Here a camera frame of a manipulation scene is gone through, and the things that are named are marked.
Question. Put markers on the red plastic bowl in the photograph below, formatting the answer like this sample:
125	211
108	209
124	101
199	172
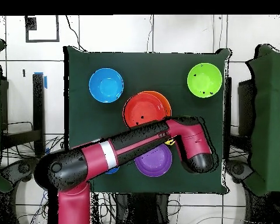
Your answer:
142	109

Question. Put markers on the large orange plastic bowl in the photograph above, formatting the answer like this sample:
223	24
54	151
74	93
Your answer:
165	102

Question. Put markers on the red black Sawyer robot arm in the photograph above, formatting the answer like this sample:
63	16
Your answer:
135	140

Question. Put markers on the yellow plastic cup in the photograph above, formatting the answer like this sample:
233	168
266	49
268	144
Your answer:
169	142

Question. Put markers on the purple plastic bowl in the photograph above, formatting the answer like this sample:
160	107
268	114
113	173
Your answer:
156	163

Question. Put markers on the dark green table cloth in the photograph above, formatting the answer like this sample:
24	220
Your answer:
95	121

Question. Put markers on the light blue plastic bowl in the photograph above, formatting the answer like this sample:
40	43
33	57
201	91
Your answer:
106	85

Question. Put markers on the small dark blue bowl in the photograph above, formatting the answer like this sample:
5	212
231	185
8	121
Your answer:
112	171

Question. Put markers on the green plastic bowl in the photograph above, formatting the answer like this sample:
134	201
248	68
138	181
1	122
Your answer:
204	80

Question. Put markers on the black metal stand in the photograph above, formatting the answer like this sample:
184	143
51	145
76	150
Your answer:
38	112

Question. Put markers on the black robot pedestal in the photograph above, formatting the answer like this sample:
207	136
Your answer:
140	210

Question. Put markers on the black square floor frame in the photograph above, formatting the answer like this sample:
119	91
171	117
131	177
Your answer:
26	35

